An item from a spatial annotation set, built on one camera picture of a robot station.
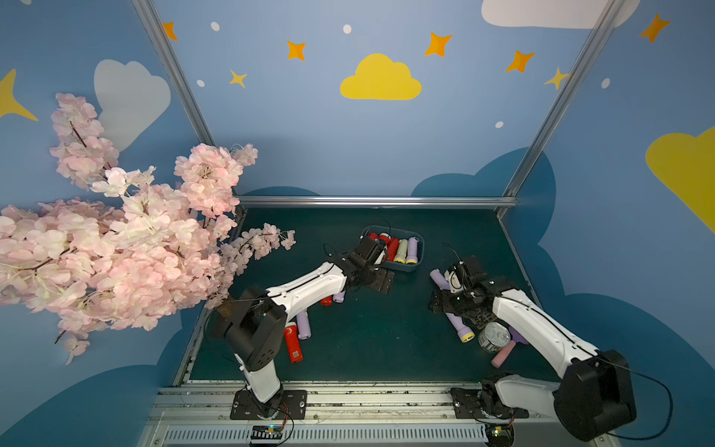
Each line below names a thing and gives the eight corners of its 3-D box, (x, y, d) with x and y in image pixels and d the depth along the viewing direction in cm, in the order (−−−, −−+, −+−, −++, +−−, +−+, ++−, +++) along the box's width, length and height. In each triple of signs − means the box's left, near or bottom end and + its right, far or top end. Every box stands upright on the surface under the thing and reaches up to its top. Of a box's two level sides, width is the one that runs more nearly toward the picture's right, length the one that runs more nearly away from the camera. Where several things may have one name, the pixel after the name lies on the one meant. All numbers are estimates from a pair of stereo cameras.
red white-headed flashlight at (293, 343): (292, 364, 83) (290, 360, 80) (285, 329, 90) (283, 324, 87) (304, 360, 84) (302, 356, 81) (296, 325, 90) (294, 321, 87)
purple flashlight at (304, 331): (300, 342, 88) (298, 338, 85) (297, 317, 94) (295, 312, 91) (312, 339, 89) (311, 335, 86) (308, 314, 94) (307, 310, 91)
